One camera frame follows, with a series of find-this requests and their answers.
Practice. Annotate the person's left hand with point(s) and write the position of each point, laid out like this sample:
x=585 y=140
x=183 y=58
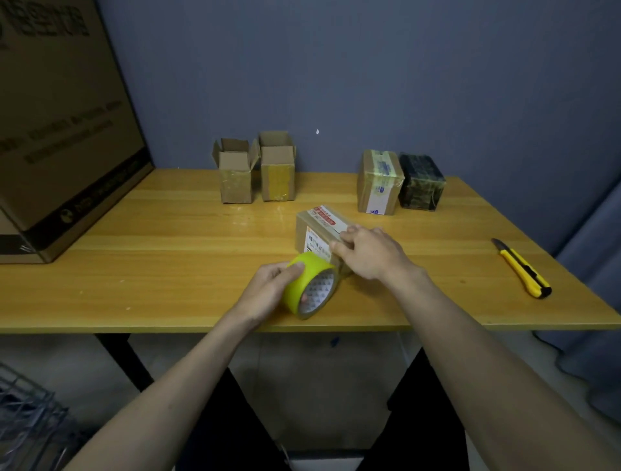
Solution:
x=264 y=296

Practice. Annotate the person's right hand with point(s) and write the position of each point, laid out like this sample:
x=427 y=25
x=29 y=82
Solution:
x=378 y=252

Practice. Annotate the yellow tape roll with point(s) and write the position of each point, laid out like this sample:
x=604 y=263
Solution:
x=301 y=281

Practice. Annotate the brown box with white label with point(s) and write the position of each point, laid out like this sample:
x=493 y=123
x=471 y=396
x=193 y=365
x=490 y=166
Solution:
x=378 y=184

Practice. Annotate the small carton red label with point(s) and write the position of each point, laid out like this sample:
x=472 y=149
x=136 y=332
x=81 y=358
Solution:
x=305 y=228

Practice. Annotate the black cardboard box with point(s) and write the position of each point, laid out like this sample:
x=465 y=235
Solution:
x=421 y=184

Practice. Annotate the small carton yellow tape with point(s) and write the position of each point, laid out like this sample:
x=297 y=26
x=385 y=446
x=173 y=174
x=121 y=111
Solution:
x=277 y=174

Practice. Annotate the person's right forearm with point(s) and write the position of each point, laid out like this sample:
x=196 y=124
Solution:
x=509 y=388

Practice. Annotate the person's left forearm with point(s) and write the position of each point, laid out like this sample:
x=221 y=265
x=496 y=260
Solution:
x=165 y=403

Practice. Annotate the person's black trousers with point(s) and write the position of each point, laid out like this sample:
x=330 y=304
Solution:
x=422 y=427

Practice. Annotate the yellow utility knife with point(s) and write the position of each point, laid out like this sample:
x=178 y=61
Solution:
x=524 y=271

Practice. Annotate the black table leg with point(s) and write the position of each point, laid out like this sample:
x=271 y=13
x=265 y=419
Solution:
x=126 y=361

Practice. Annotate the grey pleated curtain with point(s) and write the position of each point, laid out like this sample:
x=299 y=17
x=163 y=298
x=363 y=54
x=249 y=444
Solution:
x=597 y=301

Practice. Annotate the large flat brown carton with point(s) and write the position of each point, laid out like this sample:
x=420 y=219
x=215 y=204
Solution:
x=63 y=121

